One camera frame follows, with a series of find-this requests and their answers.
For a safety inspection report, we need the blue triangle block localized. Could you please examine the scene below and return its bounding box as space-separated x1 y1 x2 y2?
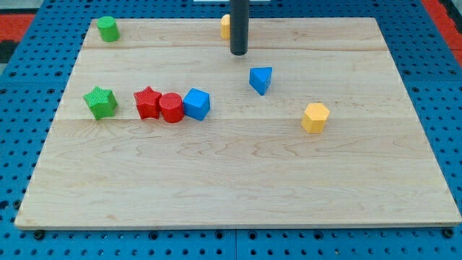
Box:
249 67 273 95

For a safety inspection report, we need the light wooden board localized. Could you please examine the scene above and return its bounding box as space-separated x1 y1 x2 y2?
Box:
14 17 461 230

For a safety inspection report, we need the yellow hexagon block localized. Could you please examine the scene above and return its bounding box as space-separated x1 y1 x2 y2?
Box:
301 103 330 134

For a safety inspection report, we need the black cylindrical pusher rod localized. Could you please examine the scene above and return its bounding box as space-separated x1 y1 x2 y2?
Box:
230 0 250 56

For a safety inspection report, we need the blue cube block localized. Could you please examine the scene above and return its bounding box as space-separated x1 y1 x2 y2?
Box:
183 88 210 121

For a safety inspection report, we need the green star block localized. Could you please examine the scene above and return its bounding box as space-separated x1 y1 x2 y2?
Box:
83 86 118 120

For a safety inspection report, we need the green cylinder block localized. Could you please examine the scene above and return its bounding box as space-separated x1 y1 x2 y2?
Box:
97 16 120 42

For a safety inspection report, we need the yellow block behind rod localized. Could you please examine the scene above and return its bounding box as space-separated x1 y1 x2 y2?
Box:
220 14 230 40

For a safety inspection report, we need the red star block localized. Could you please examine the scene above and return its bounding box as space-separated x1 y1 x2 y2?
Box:
134 86 162 119

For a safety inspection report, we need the red cylinder block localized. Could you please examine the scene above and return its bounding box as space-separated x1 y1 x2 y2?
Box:
159 92 184 123

